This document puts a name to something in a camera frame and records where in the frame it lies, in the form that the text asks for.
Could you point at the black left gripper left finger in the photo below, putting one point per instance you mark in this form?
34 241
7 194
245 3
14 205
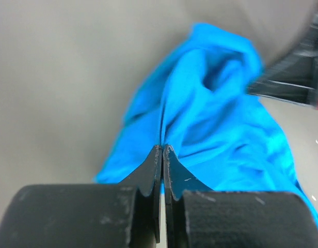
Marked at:
146 211

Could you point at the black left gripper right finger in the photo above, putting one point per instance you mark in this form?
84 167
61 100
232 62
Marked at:
176 179

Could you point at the blue t-shirt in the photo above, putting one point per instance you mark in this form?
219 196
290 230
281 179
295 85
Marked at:
195 101

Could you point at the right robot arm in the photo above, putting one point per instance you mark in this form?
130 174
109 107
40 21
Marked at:
294 78

